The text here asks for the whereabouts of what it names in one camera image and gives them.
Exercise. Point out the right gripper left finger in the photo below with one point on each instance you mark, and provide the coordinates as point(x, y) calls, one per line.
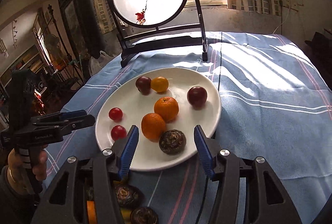
point(65, 199)

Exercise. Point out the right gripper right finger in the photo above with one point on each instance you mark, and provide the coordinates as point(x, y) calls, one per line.
point(266, 201)

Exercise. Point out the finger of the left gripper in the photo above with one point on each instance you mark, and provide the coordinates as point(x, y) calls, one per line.
point(61, 116)
point(63, 128)

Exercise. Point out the red cherry tomato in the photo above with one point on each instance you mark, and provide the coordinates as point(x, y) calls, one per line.
point(116, 114)
point(118, 132)

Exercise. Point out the dark red plum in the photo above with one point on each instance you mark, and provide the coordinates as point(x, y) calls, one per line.
point(197, 96)

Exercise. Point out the red cherry tomato on plate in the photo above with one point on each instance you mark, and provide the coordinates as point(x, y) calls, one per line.
point(116, 114)

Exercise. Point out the black coat stand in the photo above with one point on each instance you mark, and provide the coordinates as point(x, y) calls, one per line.
point(71, 62)

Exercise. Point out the plastic bag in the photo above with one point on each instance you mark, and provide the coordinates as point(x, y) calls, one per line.
point(95, 65)

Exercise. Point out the dark plum on plate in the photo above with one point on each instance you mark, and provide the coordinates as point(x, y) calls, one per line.
point(143, 84)

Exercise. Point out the orange tangerine front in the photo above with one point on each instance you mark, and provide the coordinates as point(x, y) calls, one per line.
point(153, 126)

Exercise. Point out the orange tangerine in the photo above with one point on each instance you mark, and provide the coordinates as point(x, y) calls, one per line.
point(167, 107)
point(153, 126)

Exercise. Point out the dark brown tea cake right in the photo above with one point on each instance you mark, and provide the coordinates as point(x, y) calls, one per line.
point(144, 215)

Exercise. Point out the dark brown tea cake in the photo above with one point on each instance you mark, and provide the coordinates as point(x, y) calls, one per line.
point(144, 215)
point(172, 142)

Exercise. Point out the yellow small tomato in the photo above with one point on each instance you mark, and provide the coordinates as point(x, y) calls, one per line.
point(159, 84)

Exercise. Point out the white round plate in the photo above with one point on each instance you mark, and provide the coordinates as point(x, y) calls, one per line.
point(148, 156)

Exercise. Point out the orange tangerine rear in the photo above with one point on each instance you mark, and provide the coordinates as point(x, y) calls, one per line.
point(167, 107)

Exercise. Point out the blue striped tablecloth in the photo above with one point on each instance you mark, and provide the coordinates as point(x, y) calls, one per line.
point(275, 104)

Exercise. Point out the dark framed picture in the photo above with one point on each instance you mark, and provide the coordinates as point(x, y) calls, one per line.
point(81, 28)

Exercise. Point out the round painted screen stand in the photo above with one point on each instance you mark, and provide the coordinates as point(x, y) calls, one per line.
point(143, 26)

